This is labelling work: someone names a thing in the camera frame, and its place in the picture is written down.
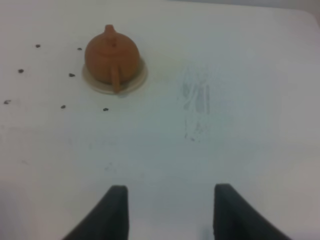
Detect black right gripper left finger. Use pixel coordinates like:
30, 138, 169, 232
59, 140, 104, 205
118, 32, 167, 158
64, 185, 129, 240

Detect beige teapot coaster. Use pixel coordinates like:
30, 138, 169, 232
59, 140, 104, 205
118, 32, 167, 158
82, 57, 148, 96

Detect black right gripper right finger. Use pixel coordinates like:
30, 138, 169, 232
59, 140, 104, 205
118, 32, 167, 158
212, 183, 289, 240

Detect brown clay teapot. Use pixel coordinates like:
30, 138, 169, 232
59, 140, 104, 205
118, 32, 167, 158
84, 24, 140, 93

